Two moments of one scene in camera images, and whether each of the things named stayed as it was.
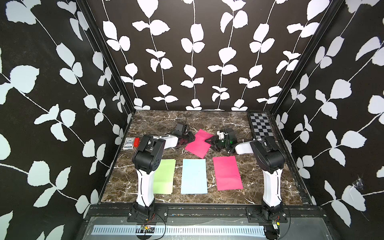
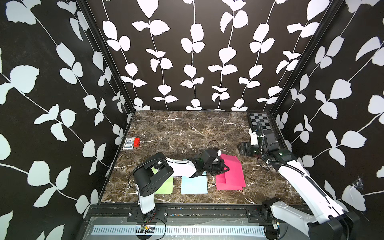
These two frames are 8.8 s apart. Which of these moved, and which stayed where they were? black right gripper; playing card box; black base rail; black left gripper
Moved: black left gripper; black right gripper
Stayed: playing card box; black base rail
